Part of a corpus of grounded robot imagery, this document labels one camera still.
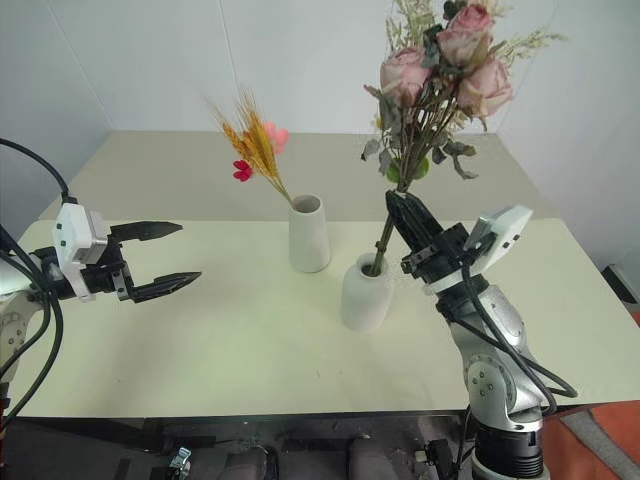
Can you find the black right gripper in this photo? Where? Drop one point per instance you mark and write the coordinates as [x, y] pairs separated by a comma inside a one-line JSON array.
[[440, 255]]

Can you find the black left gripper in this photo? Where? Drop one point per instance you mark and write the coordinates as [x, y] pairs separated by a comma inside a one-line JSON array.
[[107, 277]]

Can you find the pink rose bouquet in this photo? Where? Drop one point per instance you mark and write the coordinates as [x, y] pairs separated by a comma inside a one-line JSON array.
[[440, 65]]

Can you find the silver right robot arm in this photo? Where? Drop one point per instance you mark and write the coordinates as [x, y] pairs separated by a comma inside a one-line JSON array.
[[505, 390]]

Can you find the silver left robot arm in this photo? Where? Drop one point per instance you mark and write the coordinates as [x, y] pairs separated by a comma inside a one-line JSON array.
[[12, 320]]

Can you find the rounded white vase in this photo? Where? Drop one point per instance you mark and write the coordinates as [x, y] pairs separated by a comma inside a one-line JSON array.
[[365, 300]]

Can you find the tall tapered white vase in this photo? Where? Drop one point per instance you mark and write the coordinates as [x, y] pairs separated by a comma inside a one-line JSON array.
[[309, 240]]

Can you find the golden wheat bouquet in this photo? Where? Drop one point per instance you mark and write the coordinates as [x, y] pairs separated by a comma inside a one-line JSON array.
[[257, 142]]

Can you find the silver metal clamp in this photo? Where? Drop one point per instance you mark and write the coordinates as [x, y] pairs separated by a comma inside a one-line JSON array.
[[181, 459]]

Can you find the black box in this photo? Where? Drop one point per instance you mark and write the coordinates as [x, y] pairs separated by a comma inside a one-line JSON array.
[[622, 282]]

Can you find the orange cloth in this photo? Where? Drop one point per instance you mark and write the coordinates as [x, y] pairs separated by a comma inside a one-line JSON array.
[[600, 445]]

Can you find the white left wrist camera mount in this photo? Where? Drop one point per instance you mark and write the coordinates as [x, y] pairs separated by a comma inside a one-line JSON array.
[[70, 235]]

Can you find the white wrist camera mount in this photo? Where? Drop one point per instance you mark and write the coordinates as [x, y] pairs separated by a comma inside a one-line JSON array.
[[502, 232], [70, 235]]

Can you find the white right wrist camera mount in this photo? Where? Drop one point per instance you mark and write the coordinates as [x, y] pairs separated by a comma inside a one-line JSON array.
[[502, 232]]

